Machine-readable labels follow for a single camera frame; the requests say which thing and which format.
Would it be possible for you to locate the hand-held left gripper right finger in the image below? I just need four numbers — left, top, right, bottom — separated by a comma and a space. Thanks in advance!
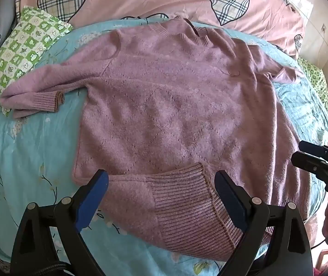
214, 170, 313, 276

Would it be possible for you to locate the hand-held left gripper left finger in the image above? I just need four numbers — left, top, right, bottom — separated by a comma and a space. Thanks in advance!
10, 169, 109, 276

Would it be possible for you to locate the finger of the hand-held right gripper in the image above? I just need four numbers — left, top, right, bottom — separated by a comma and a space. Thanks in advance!
291, 151, 328, 179
300, 140, 328, 161

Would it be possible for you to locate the pink knitted sweater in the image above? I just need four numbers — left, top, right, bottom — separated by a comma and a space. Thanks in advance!
0, 16, 311, 262

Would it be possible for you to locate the turquoise floral bedsheet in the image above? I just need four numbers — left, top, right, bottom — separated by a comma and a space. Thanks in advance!
0, 16, 328, 276

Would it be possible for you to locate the green checked pillow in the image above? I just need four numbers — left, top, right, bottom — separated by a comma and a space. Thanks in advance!
0, 6, 74, 117

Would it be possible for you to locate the black cable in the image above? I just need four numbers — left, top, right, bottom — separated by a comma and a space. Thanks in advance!
311, 235, 328, 250

